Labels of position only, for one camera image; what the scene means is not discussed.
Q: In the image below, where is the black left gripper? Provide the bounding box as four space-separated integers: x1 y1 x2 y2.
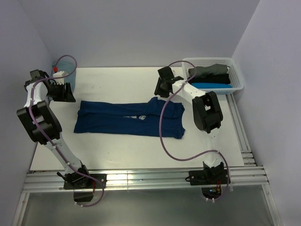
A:
46 82 76 102

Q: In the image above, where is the dark blue t shirt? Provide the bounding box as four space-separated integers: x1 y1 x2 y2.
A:
74 97 185 139

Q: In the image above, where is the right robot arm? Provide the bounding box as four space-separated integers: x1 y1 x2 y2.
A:
154 66 230 184

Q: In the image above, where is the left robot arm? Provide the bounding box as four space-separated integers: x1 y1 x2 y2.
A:
16 70 92 188

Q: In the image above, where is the pale teal t shirt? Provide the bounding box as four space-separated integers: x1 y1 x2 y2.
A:
57 60 76 92

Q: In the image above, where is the light blue rolled t shirt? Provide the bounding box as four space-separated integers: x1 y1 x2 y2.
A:
191 83 232 89

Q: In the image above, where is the grey rolled t shirt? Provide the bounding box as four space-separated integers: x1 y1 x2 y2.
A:
188 64 229 78

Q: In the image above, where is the white plastic basket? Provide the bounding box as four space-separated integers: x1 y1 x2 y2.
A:
182 57 244 95

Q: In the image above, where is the black rolled t shirt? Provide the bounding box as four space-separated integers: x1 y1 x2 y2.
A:
189 74 230 84

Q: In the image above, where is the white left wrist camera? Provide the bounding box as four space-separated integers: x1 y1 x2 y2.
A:
52 71 68 85

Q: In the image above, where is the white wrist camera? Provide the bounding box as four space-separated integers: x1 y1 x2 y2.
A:
52 71 68 85
172 69 184 81

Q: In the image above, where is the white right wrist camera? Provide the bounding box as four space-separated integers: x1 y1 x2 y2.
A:
172 69 184 81

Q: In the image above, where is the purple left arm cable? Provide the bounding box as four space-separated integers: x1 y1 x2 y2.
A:
29 54 104 208

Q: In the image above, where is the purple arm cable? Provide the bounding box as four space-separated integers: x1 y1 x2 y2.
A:
29 54 104 208
159 60 231 201

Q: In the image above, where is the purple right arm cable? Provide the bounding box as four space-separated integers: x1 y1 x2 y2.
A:
159 60 231 201

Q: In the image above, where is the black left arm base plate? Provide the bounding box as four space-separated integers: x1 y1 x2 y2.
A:
63 174 107 204

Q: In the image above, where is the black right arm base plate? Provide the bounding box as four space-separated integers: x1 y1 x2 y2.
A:
185 167 230 199

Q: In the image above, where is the aluminium frame rail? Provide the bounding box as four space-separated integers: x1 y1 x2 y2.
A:
13 94 283 226

